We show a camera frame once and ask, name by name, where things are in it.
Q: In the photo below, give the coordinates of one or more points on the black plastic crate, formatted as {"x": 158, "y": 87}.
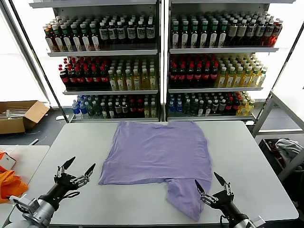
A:
{"x": 267, "y": 154}

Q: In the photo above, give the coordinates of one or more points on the dark tea bottle green cap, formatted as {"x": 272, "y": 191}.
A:
{"x": 204, "y": 35}
{"x": 76, "y": 41}
{"x": 175, "y": 35}
{"x": 213, "y": 35}
{"x": 185, "y": 35}
{"x": 67, "y": 41}
{"x": 194, "y": 35}
{"x": 86, "y": 41}
{"x": 58, "y": 41}
{"x": 222, "y": 35}
{"x": 95, "y": 41}

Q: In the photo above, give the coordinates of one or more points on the large yellow juice bottle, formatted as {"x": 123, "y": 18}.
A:
{"x": 113, "y": 83}
{"x": 230, "y": 80}
{"x": 246, "y": 80}
{"x": 254, "y": 79}
{"x": 137, "y": 82}
{"x": 129, "y": 83}
{"x": 121, "y": 83}
{"x": 153, "y": 82}
{"x": 261, "y": 79}
{"x": 238, "y": 80}
{"x": 145, "y": 82}
{"x": 222, "y": 80}

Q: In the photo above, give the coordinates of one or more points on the blue label water bottle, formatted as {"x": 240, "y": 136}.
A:
{"x": 171, "y": 108}
{"x": 83, "y": 110}
{"x": 76, "y": 110}
{"x": 178, "y": 108}

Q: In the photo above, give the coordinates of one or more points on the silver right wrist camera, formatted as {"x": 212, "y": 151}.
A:
{"x": 257, "y": 223}

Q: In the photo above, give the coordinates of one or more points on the white packing material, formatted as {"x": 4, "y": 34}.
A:
{"x": 14, "y": 112}

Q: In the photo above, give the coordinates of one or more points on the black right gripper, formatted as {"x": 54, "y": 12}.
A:
{"x": 225, "y": 202}

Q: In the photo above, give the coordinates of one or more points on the small green drink bottle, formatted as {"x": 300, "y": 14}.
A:
{"x": 208, "y": 108}
{"x": 187, "y": 107}
{"x": 194, "y": 107}
{"x": 90, "y": 110}
{"x": 201, "y": 108}
{"x": 97, "y": 110}

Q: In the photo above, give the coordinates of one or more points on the grey metal frame table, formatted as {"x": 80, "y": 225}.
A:
{"x": 264, "y": 114}

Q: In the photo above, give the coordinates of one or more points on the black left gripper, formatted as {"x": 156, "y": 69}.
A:
{"x": 61, "y": 184}

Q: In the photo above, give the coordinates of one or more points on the grey diagonal metal beam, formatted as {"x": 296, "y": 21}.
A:
{"x": 36, "y": 71}

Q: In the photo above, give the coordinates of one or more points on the open cardboard box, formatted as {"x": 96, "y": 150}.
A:
{"x": 14, "y": 126}

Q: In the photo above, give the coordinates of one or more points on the small dark drink bottle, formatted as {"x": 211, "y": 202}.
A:
{"x": 118, "y": 110}
{"x": 104, "y": 110}
{"x": 111, "y": 110}
{"x": 222, "y": 107}
{"x": 215, "y": 107}
{"x": 125, "y": 110}

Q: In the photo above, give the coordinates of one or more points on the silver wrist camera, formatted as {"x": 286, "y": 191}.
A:
{"x": 26, "y": 205}
{"x": 257, "y": 223}

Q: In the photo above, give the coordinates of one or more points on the white strip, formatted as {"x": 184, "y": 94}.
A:
{"x": 34, "y": 141}

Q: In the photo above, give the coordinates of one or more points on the orange and white carton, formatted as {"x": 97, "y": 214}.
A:
{"x": 8, "y": 161}

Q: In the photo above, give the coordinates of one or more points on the orange cloth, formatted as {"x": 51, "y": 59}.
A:
{"x": 10, "y": 187}

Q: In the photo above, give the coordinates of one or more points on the red drink bottle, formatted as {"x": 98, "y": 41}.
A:
{"x": 275, "y": 38}

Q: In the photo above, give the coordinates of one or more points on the small cola bottle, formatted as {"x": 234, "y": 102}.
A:
{"x": 229, "y": 107}
{"x": 140, "y": 110}
{"x": 132, "y": 110}
{"x": 236, "y": 106}

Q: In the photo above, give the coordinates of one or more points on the reddish tea bottle white label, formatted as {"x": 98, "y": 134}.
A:
{"x": 49, "y": 42}

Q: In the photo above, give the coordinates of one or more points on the grey metal shelving unit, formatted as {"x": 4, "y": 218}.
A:
{"x": 223, "y": 50}
{"x": 102, "y": 52}

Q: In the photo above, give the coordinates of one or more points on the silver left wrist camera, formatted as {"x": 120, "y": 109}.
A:
{"x": 26, "y": 205}

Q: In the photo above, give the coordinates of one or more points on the small yellow juice bottle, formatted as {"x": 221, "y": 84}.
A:
{"x": 242, "y": 108}
{"x": 153, "y": 109}
{"x": 147, "y": 110}
{"x": 249, "y": 107}

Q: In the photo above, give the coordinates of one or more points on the dark diagonal metal pole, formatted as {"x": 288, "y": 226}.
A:
{"x": 37, "y": 57}
{"x": 280, "y": 71}

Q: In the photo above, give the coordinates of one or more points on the dark bottle black white label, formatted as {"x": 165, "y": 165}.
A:
{"x": 131, "y": 33}
{"x": 112, "y": 34}
{"x": 103, "y": 34}
{"x": 120, "y": 33}
{"x": 150, "y": 32}
{"x": 140, "y": 32}

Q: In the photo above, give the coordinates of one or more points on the white small floor object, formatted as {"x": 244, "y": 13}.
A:
{"x": 61, "y": 117}
{"x": 249, "y": 122}

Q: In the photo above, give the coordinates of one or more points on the dark bottle beige label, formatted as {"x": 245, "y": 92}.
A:
{"x": 242, "y": 32}
{"x": 233, "y": 32}

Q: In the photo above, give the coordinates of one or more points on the red garment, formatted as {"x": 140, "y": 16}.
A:
{"x": 273, "y": 146}

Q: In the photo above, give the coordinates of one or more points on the plain purple T-shirt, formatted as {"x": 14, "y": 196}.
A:
{"x": 154, "y": 154}

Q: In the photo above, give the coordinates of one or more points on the large cola bottle red cap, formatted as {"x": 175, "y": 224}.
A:
{"x": 80, "y": 79}
{"x": 206, "y": 76}
{"x": 190, "y": 76}
{"x": 198, "y": 76}
{"x": 64, "y": 79}
{"x": 174, "y": 76}
{"x": 88, "y": 79}
{"x": 214, "y": 76}
{"x": 104, "y": 78}
{"x": 182, "y": 76}
{"x": 96, "y": 78}
{"x": 72, "y": 79}

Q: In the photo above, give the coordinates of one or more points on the white grey garment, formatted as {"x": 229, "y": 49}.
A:
{"x": 288, "y": 147}

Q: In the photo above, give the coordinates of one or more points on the dark bottle grey label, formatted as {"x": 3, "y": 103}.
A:
{"x": 260, "y": 32}
{"x": 268, "y": 32}
{"x": 251, "y": 32}

